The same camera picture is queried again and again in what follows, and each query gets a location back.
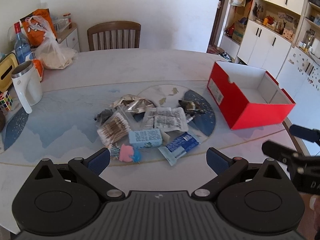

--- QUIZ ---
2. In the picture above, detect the pink blue toy figure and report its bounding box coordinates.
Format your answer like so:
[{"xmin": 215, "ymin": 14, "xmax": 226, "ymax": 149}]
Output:
[{"xmin": 110, "ymin": 144, "xmax": 142, "ymax": 163}]

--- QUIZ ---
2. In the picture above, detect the cotton swab bag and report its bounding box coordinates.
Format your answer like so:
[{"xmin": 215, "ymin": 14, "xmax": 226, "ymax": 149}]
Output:
[{"xmin": 97, "ymin": 112, "xmax": 131, "ymax": 147}]

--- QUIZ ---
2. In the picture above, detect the blue wet wipe packet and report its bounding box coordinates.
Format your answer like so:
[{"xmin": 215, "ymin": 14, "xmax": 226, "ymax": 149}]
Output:
[{"xmin": 158, "ymin": 132, "xmax": 201, "ymax": 166}]

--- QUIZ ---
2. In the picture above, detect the bag of black clips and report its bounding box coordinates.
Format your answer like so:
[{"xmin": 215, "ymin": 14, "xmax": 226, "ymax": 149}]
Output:
[{"xmin": 94, "ymin": 107, "xmax": 116, "ymax": 125}]

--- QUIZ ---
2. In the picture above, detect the light blue small carton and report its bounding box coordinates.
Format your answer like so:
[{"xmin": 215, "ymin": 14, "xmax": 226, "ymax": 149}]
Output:
[{"xmin": 129, "ymin": 129, "xmax": 163, "ymax": 149}]

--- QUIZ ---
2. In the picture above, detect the dark gold candy wrapper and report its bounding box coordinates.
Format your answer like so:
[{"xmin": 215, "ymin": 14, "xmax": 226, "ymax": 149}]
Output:
[{"xmin": 178, "ymin": 100, "xmax": 205, "ymax": 115}]

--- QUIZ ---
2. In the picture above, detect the white printed sachet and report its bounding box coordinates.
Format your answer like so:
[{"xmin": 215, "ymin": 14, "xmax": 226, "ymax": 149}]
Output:
[{"xmin": 141, "ymin": 107, "xmax": 189, "ymax": 132}]

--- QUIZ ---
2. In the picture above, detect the silver foil bag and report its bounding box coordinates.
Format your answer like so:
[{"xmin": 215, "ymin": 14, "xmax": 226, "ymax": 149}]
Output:
[{"xmin": 110, "ymin": 94, "xmax": 156, "ymax": 114}]

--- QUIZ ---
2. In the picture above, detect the white plastic fork packet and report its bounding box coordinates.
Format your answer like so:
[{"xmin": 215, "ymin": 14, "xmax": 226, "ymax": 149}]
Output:
[{"xmin": 186, "ymin": 114, "xmax": 197, "ymax": 123}]

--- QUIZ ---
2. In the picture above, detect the right hand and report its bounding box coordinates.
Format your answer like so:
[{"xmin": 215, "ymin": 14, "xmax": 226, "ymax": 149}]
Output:
[{"xmin": 309, "ymin": 195, "xmax": 320, "ymax": 239}]

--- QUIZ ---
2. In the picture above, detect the red cardboard shoe box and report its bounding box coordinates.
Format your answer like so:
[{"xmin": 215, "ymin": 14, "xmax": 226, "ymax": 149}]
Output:
[{"xmin": 207, "ymin": 61, "xmax": 296, "ymax": 130}]

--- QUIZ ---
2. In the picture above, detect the rubiks cube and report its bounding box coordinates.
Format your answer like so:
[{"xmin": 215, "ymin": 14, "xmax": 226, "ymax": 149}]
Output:
[{"xmin": 0, "ymin": 90, "xmax": 13, "ymax": 113}]

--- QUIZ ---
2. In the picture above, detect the white thermos jug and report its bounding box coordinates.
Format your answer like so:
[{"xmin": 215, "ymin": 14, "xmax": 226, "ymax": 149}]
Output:
[{"xmin": 11, "ymin": 60, "xmax": 43, "ymax": 114}]

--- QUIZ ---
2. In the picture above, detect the orange white carton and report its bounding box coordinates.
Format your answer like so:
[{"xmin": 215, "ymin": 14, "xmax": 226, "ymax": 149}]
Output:
[{"xmin": 32, "ymin": 59, "xmax": 44, "ymax": 82}]

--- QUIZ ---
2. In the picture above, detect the clear plastic bag with food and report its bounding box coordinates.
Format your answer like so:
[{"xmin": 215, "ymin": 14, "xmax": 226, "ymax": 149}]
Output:
[{"xmin": 35, "ymin": 26, "xmax": 78, "ymax": 70}]

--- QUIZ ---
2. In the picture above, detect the white sideboard cabinet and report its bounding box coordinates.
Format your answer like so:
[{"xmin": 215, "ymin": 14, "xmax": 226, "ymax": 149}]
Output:
[{"xmin": 57, "ymin": 23, "xmax": 80, "ymax": 52}]

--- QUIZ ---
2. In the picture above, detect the wooden dining chair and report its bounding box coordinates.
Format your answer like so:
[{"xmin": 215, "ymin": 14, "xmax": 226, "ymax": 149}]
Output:
[{"xmin": 87, "ymin": 21, "xmax": 141, "ymax": 51}]

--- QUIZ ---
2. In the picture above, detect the yellow container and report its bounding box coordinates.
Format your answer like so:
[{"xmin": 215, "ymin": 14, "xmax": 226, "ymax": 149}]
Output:
[{"xmin": 0, "ymin": 52, "xmax": 19, "ymax": 93}]

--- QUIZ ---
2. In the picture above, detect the orange snack bag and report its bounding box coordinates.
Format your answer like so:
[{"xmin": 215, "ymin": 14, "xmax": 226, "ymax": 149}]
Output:
[{"xmin": 20, "ymin": 9, "xmax": 56, "ymax": 47}]

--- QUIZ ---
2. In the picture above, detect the white wall cabinet unit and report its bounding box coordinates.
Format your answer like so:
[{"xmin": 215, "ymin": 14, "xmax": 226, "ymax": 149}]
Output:
[{"xmin": 220, "ymin": 0, "xmax": 320, "ymax": 98}]

